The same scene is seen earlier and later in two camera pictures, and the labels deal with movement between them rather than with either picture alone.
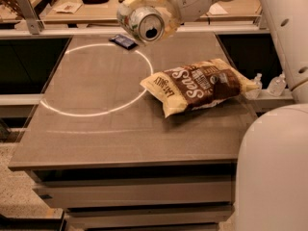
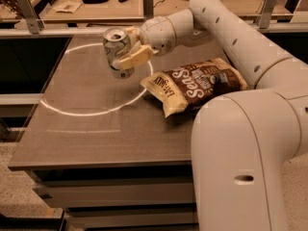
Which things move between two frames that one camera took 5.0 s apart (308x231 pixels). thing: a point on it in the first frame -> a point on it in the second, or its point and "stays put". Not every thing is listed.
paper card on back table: [67, 7] stays put
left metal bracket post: [36, 24] stays put
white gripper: [193, 0] -> [154, 32]
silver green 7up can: [143, 22] -> [117, 42]
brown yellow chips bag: [196, 86] stays put
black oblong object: [95, 1] stays put
